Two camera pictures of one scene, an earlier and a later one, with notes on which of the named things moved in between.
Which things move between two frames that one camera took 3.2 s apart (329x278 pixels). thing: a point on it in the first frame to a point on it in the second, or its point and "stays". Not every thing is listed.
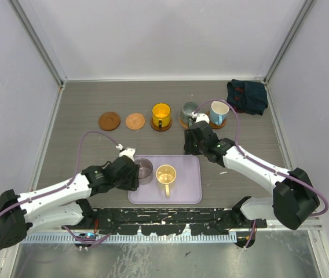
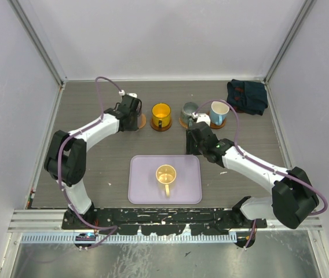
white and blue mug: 218,112 stays
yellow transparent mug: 161,111 stays
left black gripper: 132,183 to 134,127
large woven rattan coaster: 183,124 stays
